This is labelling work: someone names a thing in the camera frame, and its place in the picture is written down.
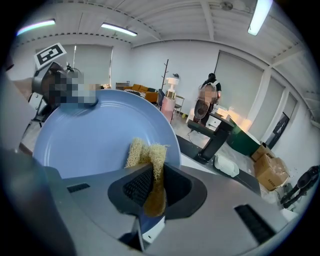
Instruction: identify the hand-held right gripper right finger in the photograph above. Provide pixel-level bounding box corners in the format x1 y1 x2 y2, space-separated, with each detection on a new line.
144 162 300 256

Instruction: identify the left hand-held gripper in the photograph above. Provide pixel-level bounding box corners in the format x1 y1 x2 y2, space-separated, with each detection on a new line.
26 42 100 119

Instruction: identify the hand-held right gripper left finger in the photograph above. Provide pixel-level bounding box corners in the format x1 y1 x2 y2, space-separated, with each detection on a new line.
43 163 155 256

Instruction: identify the blue plate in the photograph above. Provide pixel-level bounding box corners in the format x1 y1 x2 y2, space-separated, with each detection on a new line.
32 89 182 180

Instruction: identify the yellow sponge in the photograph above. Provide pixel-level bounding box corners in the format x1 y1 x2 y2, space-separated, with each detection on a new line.
124 136 171 218

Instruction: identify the grey roller blind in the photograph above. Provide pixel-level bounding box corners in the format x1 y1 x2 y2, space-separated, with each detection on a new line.
248 77 286 141
214 51 265 131
62 44 113 87

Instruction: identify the white soap dish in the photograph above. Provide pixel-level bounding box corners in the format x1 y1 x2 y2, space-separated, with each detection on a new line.
214 152 240 178

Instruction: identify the black white striped cushion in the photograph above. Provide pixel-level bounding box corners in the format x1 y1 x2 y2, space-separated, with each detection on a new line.
124 86 146 98

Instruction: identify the large brown cardboard box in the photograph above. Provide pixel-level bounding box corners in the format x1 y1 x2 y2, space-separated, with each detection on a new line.
254 152 291 192

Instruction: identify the black faucet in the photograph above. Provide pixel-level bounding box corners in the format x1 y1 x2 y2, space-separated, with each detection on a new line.
187 117 235 165

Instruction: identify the orange sofa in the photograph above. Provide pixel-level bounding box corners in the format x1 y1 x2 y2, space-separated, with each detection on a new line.
123 83 160 103

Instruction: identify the small brown cardboard box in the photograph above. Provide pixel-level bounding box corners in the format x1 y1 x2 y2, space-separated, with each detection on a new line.
251 143 276 162

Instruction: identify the black handheld vacuum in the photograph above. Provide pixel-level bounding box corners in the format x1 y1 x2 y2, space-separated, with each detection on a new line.
279 164 320 208

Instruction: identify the ceiling tube light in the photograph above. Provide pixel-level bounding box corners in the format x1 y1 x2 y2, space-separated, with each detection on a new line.
247 0 273 36
16 18 56 36
101 22 138 37

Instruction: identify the pink soap dispenser bottle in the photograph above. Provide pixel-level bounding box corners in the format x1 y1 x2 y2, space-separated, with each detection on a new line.
160 76 181 125

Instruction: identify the dark wooden coat rack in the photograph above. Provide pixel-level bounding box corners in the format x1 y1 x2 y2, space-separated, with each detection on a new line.
160 59 170 93

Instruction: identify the black framed picture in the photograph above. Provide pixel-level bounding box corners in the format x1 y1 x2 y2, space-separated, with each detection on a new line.
271 112 291 148

